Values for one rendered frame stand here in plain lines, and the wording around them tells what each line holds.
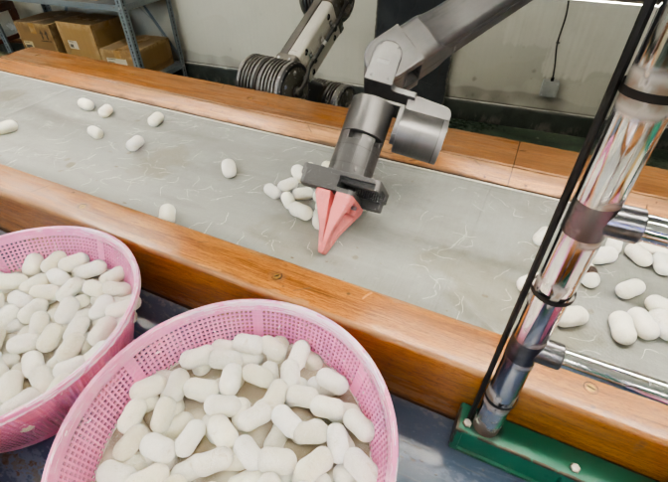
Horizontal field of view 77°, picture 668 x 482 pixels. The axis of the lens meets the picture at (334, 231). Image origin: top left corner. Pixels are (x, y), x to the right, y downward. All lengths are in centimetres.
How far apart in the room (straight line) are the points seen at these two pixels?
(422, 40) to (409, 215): 22
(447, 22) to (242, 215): 37
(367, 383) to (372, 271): 15
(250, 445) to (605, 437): 30
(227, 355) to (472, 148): 50
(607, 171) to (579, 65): 239
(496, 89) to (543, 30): 36
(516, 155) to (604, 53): 191
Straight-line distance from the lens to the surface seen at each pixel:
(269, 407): 41
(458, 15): 61
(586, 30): 258
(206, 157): 75
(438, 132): 53
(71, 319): 55
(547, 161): 74
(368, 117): 53
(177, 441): 41
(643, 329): 53
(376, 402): 39
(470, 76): 262
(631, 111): 23
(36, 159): 87
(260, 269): 48
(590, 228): 26
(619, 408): 44
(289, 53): 103
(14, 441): 52
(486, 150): 73
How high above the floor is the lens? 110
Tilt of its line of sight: 40 degrees down
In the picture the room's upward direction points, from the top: straight up
